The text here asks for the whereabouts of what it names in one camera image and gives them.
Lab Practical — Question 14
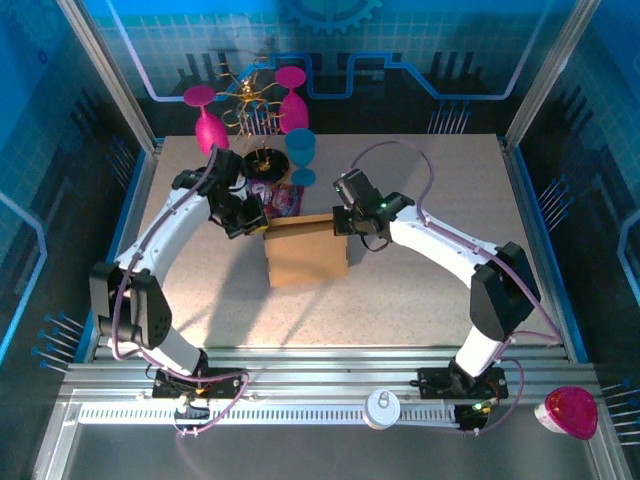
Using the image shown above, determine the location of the black circuit board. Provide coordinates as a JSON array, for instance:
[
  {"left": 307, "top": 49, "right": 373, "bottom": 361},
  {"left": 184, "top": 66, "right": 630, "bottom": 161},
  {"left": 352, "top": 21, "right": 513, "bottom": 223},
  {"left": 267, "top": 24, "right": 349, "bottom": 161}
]
[{"left": 457, "top": 399, "right": 496, "bottom": 432}]

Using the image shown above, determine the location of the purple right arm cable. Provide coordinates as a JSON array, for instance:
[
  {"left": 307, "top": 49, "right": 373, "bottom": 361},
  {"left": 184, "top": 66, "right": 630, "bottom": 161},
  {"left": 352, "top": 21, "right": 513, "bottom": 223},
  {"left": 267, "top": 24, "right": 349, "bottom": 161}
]
[{"left": 349, "top": 140, "right": 564, "bottom": 436}]

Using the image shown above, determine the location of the white slotted cable duct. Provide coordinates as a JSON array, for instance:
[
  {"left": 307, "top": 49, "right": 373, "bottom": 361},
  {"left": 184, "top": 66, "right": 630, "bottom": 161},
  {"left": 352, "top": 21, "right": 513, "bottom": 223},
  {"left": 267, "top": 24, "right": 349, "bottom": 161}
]
[{"left": 77, "top": 403, "right": 459, "bottom": 426}]

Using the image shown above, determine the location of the pink plastic wine glass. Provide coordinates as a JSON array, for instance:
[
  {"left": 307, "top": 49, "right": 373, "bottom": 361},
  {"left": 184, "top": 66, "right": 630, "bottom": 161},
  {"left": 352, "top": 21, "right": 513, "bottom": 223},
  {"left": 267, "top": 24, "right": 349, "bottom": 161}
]
[
  {"left": 182, "top": 84, "right": 230, "bottom": 157},
  {"left": 274, "top": 65, "right": 311, "bottom": 135}
]

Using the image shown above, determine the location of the blue plastic goblet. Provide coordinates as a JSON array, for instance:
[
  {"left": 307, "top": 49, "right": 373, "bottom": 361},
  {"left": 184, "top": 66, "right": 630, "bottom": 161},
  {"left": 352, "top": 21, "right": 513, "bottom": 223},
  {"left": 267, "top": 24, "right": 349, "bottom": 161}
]
[{"left": 284, "top": 127, "right": 318, "bottom": 187}]

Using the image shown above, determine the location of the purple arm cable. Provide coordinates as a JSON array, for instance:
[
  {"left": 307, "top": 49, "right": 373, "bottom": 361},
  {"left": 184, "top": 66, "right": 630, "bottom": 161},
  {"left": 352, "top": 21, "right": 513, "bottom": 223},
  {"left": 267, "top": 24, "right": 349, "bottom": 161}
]
[
  {"left": 109, "top": 144, "right": 252, "bottom": 439},
  {"left": 349, "top": 140, "right": 564, "bottom": 436}
]

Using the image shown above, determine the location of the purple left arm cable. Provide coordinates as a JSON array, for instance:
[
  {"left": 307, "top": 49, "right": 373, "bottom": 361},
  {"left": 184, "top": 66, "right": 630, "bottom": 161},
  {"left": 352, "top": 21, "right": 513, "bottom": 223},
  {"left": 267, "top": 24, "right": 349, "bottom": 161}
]
[{"left": 109, "top": 144, "right": 252, "bottom": 439}]

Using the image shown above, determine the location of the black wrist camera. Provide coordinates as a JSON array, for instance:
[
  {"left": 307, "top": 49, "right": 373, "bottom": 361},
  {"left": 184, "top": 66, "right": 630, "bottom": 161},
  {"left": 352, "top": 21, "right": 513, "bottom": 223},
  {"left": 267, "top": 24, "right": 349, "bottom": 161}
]
[
  {"left": 333, "top": 168, "right": 384, "bottom": 211},
  {"left": 212, "top": 146, "right": 247, "bottom": 189}
]

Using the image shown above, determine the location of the white tin can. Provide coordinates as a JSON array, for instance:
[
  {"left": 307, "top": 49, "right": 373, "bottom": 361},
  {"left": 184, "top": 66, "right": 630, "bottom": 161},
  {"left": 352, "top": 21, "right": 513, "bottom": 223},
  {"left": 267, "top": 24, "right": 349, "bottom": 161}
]
[{"left": 363, "top": 388, "right": 401, "bottom": 430}]

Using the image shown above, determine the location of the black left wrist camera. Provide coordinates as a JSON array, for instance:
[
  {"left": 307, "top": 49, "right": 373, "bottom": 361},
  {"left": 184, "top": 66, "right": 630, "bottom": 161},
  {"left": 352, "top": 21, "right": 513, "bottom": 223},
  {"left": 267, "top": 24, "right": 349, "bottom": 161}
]
[{"left": 212, "top": 146, "right": 247, "bottom": 189}]

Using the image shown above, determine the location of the pink bowl with white rim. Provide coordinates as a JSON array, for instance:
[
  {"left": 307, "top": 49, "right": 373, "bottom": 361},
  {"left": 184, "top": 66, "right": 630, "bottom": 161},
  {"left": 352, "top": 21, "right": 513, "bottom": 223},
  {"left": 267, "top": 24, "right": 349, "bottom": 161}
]
[{"left": 533, "top": 385, "right": 599, "bottom": 441}]

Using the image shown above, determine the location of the purple snack bag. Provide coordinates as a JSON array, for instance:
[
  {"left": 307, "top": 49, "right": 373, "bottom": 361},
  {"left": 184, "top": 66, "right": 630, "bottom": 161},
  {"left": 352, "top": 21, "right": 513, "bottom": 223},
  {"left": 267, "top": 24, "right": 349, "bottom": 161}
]
[{"left": 249, "top": 179, "right": 306, "bottom": 219}]

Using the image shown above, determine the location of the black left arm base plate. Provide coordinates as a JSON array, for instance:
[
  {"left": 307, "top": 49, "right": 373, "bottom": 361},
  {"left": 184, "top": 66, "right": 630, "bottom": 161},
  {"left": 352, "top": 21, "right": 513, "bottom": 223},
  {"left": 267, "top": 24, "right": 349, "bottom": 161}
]
[{"left": 151, "top": 367, "right": 251, "bottom": 401}]

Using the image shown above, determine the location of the brown cardboard box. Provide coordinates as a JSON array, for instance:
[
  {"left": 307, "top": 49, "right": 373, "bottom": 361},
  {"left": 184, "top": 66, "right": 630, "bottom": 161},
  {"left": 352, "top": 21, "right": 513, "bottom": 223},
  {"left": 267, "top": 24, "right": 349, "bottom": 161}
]
[{"left": 263, "top": 213, "right": 350, "bottom": 289}]

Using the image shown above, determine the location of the gold wire glass rack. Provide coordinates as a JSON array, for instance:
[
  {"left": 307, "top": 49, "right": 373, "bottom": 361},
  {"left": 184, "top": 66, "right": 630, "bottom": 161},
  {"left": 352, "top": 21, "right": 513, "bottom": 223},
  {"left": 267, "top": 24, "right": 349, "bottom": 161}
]
[{"left": 212, "top": 54, "right": 292, "bottom": 182}]

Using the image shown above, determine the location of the aluminium frame rail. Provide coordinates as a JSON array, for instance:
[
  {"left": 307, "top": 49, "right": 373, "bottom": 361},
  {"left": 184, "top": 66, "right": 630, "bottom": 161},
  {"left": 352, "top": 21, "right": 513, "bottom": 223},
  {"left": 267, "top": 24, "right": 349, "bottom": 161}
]
[{"left": 59, "top": 344, "right": 600, "bottom": 406}]

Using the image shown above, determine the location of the aluminium frame post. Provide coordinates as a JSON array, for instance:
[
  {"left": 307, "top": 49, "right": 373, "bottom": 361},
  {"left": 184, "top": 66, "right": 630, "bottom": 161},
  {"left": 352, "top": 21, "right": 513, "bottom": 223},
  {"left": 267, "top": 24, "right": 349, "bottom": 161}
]
[
  {"left": 55, "top": 0, "right": 162, "bottom": 154},
  {"left": 502, "top": 0, "right": 591, "bottom": 151}
]

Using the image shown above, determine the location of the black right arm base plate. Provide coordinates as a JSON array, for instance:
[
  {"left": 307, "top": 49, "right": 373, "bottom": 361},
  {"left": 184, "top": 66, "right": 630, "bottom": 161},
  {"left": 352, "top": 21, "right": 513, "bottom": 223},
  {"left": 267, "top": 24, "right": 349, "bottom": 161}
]
[{"left": 417, "top": 366, "right": 510, "bottom": 400}]

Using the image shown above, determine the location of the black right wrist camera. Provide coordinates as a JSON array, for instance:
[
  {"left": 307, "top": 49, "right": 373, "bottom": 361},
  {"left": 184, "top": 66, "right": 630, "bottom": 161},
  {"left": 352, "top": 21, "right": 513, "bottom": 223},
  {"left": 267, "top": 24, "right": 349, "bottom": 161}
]
[{"left": 333, "top": 168, "right": 384, "bottom": 211}]

